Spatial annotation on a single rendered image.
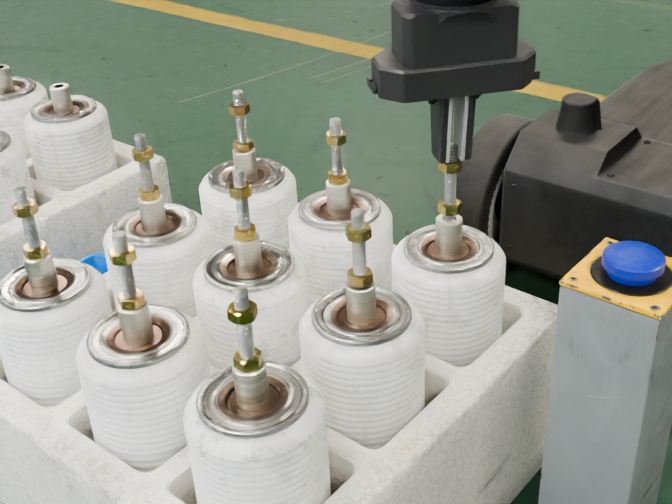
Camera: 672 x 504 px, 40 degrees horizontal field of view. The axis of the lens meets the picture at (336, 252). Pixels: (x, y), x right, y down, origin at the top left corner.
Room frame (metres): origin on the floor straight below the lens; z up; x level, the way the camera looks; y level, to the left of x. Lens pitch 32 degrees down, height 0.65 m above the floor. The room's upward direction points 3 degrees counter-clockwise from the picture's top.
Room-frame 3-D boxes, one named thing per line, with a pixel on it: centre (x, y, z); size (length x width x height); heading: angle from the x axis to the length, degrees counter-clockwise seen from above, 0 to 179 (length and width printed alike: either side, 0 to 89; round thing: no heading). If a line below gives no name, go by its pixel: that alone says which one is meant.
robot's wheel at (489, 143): (1.02, -0.22, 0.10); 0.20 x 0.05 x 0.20; 140
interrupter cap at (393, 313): (0.56, -0.02, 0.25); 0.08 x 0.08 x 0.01
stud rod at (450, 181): (0.65, -0.09, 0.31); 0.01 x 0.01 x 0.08
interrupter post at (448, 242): (0.65, -0.09, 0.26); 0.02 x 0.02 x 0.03
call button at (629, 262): (0.50, -0.20, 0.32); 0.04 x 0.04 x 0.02
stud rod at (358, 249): (0.56, -0.02, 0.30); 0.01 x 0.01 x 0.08
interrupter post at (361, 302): (0.56, -0.02, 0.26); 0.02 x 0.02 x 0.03
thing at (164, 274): (0.72, 0.16, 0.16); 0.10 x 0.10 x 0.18
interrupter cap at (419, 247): (0.65, -0.09, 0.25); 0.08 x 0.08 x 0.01
